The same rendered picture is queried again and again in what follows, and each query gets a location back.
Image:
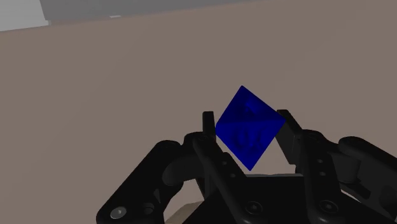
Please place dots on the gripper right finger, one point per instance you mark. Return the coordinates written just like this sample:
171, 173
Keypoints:
322, 161

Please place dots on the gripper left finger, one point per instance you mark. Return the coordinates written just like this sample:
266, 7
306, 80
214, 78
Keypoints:
173, 167

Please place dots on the blue eight-sided die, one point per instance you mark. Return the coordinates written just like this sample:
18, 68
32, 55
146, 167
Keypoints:
248, 130

